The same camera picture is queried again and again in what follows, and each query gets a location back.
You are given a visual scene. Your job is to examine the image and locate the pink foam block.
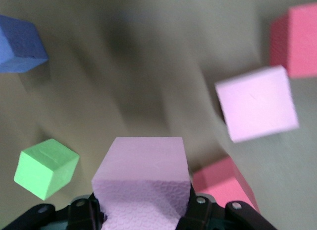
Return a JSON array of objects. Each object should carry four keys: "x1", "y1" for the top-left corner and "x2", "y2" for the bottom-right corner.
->
[
  {"x1": 214, "y1": 65, "x2": 300, "y2": 143},
  {"x1": 91, "y1": 136, "x2": 192, "y2": 230}
]

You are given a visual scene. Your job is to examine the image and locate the red foam block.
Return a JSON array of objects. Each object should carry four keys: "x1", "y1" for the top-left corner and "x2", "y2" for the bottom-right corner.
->
[
  {"x1": 269, "y1": 4, "x2": 317, "y2": 79},
  {"x1": 192, "y1": 156, "x2": 261, "y2": 215}
]

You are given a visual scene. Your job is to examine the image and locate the purple foam block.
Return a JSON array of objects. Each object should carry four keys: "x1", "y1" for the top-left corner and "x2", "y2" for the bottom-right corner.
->
[{"x1": 0, "y1": 14, "x2": 49, "y2": 74}]

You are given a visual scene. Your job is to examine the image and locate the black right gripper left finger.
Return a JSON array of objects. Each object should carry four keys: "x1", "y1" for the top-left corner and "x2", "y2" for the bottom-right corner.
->
[{"x1": 0, "y1": 194, "x2": 109, "y2": 230}]

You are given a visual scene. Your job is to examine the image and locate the green foam block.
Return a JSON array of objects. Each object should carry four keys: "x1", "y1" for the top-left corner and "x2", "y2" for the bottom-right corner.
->
[{"x1": 13, "y1": 138, "x2": 81, "y2": 201}]

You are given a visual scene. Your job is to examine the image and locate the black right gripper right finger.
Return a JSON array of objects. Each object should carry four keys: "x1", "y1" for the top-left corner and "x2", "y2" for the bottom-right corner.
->
[{"x1": 178, "y1": 187, "x2": 278, "y2": 230}]

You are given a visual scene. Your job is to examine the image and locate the brown table cover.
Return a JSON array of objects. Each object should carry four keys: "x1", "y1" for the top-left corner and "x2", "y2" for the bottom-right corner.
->
[{"x1": 0, "y1": 0, "x2": 317, "y2": 230}]

